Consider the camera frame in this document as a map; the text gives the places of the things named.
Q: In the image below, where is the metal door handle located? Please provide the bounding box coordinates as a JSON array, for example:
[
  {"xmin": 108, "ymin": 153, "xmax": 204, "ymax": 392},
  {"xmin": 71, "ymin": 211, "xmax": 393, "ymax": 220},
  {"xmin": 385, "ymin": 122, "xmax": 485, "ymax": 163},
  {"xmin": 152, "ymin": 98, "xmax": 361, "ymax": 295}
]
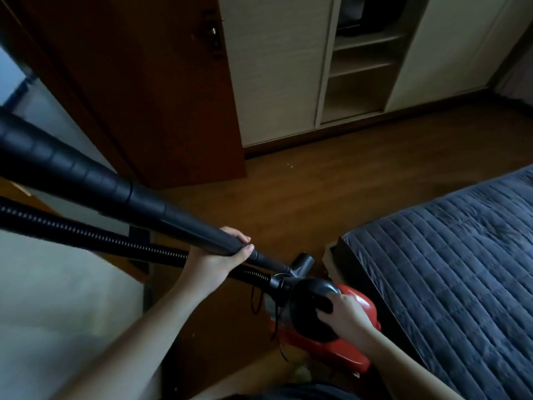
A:
[{"xmin": 203, "ymin": 10, "xmax": 224, "ymax": 59}]

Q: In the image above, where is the black vacuum power cord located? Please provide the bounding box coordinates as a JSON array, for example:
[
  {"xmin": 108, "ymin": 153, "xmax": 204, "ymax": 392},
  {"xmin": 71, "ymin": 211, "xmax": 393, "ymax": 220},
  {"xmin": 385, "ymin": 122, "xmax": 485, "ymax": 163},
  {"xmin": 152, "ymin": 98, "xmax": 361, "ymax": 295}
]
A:
[{"xmin": 249, "ymin": 282, "xmax": 290, "ymax": 363}]

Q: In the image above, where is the brown wooden door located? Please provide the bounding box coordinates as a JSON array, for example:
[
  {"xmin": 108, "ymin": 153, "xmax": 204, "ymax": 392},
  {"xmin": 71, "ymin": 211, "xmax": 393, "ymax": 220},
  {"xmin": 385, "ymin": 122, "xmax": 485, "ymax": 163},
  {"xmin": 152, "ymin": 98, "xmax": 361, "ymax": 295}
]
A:
[{"xmin": 0, "ymin": 0, "xmax": 247, "ymax": 191}]

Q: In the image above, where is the black vacuum wand tube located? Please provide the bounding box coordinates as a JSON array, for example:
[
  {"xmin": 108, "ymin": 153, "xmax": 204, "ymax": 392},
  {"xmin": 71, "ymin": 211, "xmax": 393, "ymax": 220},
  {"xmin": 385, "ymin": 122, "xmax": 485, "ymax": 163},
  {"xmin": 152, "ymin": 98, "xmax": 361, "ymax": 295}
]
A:
[{"xmin": 0, "ymin": 106, "xmax": 292, "ymax": 274}]

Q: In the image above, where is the person's dark clothing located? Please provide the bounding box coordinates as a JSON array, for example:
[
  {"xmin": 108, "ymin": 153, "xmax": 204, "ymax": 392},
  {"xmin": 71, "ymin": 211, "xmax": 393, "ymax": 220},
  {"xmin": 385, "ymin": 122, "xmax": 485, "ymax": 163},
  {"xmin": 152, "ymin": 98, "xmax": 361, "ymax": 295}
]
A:
[{"xmin": 223, "ymin": 382, "xmax": 356, "ymax": 400}]

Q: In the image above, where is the black vacuum nozzle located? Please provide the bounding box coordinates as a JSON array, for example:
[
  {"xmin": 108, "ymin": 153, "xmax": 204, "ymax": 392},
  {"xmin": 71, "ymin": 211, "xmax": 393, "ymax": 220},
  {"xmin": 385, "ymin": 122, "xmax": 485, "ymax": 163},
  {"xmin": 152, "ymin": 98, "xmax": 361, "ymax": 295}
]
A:
[{"xmin": 290, "ymin": 252, "xmax": 316, "ymax": 279}]

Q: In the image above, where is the grey quilted bed cover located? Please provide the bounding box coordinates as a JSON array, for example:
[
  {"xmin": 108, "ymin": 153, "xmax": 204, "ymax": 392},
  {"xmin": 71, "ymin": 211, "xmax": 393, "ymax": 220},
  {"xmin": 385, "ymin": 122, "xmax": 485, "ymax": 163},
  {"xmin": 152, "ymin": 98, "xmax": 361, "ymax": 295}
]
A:
[{"xmin": 341, "ymin": 164, "xmax": 533, "ymax": 400}]

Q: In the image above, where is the person's right hand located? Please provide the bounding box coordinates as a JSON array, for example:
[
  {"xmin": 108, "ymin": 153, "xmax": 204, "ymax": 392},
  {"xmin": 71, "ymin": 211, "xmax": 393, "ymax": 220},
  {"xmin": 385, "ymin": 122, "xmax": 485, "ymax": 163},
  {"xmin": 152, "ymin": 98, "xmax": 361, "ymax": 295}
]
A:
[{"xmin": 316, "ymin": 291, "xmax": 379, "ymax": 351}]

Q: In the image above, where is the person's left forearm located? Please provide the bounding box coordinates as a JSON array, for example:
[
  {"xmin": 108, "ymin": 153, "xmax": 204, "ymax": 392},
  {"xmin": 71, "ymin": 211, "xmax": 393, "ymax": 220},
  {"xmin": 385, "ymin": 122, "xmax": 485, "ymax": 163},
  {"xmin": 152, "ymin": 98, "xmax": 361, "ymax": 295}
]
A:
[{"xmin": 49, "ymin": 282, "xmax": 210, "ymax": 400}]

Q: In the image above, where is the white wardrobe with shelves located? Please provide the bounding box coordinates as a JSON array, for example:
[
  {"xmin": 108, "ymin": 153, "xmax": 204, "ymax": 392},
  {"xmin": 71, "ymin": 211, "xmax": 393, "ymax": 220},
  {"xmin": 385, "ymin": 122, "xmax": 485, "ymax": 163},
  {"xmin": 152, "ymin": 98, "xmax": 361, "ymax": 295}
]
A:
[{"xmin": 217, "ymin": 0, "xmax": 533, "ymax": 149}]

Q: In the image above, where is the person's left hand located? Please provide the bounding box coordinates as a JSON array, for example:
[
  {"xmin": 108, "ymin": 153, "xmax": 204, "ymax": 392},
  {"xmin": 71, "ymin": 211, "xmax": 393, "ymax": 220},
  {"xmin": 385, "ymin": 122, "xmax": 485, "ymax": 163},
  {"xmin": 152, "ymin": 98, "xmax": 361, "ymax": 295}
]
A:
[{"xmin": 178, "ymin": 227, "xmax": 255, "ymax": 303}]

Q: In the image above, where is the black corrugated vacuum hose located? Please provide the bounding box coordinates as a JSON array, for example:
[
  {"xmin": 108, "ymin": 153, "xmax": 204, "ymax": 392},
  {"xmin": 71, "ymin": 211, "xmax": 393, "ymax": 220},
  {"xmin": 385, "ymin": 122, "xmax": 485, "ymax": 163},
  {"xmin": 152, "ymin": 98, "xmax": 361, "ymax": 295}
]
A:
[{"xmin": 0, "ymin": 196, "xmax": 276, "ymax": 289}]

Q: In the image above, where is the dark bag on shelf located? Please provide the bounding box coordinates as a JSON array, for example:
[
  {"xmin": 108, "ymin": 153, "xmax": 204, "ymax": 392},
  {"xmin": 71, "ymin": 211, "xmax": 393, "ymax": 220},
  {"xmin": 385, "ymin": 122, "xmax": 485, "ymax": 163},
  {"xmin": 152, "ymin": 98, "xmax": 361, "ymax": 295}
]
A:
[{"xmin": 336, "ymin": 0, "xmax": 408, "ymax": 38}]

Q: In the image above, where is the red and black vacuum cleaner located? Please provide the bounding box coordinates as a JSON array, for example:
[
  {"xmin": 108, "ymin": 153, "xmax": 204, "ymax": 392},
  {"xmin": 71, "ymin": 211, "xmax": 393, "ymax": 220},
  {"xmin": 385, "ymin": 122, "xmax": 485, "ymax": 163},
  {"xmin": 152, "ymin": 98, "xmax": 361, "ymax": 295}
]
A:
[{"xmin": 266, "ymin": 276, "xmax": 382, "ymax": 374}]

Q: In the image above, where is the person's right forearm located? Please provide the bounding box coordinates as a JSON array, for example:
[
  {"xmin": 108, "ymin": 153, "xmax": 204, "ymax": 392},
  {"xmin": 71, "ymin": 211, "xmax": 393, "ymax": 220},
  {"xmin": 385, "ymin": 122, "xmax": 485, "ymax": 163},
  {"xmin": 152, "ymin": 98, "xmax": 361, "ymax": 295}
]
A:
[{"xmin": 354, "ymin": 327, "xmax": 455, "ymax": 400}]

